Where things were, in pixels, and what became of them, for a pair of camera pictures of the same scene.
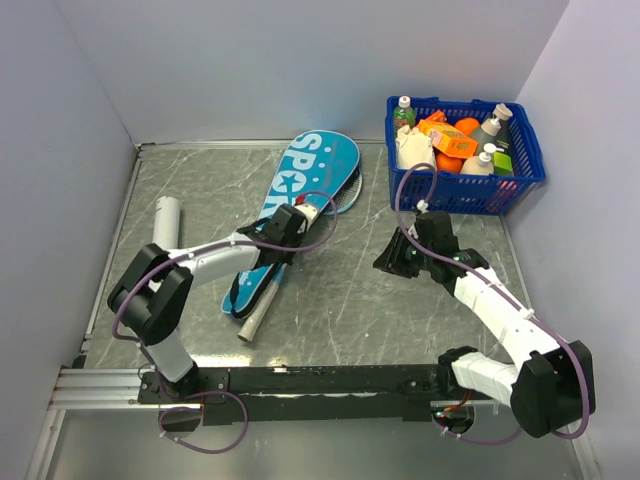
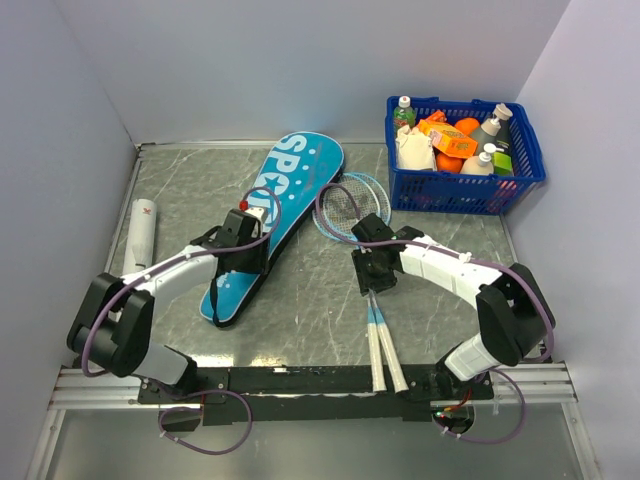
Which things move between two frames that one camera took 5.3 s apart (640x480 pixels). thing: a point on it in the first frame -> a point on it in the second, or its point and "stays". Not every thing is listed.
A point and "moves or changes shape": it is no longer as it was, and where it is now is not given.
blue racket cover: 316,166 moves or changes shape
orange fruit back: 467,125 stays
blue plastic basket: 459,192 stays
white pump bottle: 480,164 stays
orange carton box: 447,137 stays
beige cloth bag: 413,146 stays
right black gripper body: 408,257 -> 370,273
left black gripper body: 293,240 -> 254,260
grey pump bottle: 495,131 stays
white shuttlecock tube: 165,225 -> 141,235
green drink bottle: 404,114 stays
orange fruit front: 447,163 stays
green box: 502,164 stays
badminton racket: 251,326 -> 339,206
